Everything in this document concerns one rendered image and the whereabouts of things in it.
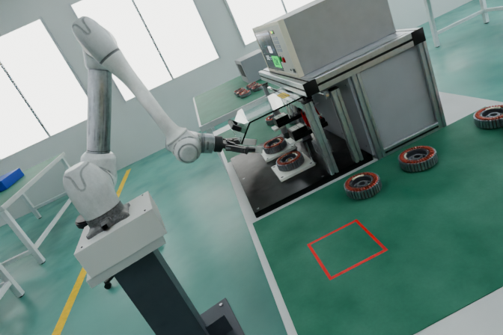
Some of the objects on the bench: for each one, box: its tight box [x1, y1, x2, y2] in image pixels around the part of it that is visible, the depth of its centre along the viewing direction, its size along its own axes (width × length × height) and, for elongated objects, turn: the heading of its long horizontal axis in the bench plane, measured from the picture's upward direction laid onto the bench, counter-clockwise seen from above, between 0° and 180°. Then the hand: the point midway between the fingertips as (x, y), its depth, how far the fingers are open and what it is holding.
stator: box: [263, 137, 287, 154], centre depth 163 cm, size 11×11×4 cm
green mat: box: [253, 106, 503, 335], centre depth 93 cm, size 94×61×1 cm, turn 149°
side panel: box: [350, 40, 447, 160], centre depth 119 cm, size 28×3×32 cm, turn 149°
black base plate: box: [231, 123, 374, 218], centre depth 153 cm, size 47×64×2 cm
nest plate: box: [260, 138, 296, 162], centre depth 164 cm, size 15×15×1 cm
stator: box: [276, 151, 305, 171], centre depth 140 cm, size 11×11×4 cm
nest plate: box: [271, 152, 316, 182], centre depth 141 cm, size 15×15×1 cm
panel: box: [301, 77, 376, 156], centre depth 149 cm, size 1×66×30 cm, turn 59°
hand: (257, 146), depth 161 cm, fingers open, 13 cm apart
